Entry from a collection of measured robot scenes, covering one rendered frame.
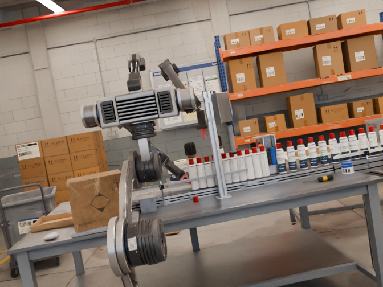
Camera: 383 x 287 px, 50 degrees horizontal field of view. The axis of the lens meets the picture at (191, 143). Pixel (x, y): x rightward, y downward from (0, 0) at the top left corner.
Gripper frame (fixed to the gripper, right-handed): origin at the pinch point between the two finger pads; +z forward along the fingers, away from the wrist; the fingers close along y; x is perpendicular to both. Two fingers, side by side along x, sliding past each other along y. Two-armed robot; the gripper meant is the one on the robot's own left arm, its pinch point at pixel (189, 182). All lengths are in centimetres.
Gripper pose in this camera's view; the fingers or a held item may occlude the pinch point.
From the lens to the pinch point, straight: 267.8
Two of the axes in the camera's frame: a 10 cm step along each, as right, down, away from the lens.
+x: -6.5, 7.6, -0.3
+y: -1.1, -0.5, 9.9
